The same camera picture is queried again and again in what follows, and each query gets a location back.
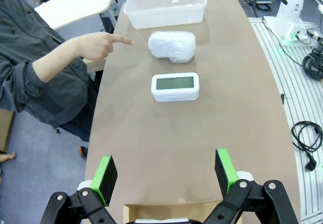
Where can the bubble-wrapped clock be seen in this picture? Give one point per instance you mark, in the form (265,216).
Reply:
(171,46)

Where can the person's right hand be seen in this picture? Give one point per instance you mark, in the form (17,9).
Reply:
(96,46)

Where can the black orange shoe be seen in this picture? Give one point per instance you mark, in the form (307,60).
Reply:
(83,152)

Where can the open brown cardboard box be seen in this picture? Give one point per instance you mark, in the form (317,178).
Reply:
(156,210)

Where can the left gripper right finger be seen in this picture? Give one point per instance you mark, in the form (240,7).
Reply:
(224,173)

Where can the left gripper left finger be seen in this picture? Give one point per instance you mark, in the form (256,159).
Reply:
(106,181)

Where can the unwrapped white digital clock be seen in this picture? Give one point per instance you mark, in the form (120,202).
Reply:
(175,86)

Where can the clear plastic container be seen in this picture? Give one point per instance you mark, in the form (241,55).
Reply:
(164,7)

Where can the person in grey jacket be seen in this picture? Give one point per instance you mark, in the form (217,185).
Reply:
(30,27)

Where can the person's right forearm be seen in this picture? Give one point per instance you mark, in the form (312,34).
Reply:
(55,62)

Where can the white table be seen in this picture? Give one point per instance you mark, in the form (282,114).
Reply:
(75,4)

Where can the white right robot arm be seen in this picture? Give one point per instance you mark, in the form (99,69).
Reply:
(290,7)

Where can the white slatted robot platform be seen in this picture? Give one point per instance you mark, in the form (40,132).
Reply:
(297,108)

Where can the brown cardboard floor box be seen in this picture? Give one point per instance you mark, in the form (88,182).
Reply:
(5,130)

